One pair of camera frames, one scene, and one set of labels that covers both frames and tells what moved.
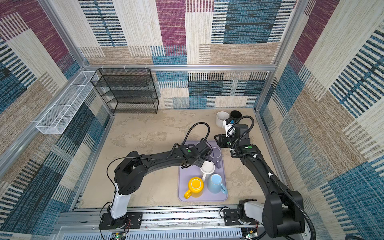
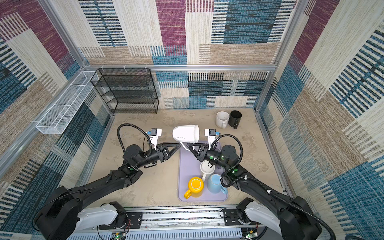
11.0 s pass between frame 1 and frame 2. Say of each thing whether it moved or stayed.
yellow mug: stayed
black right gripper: moved
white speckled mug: stayed
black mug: stayed
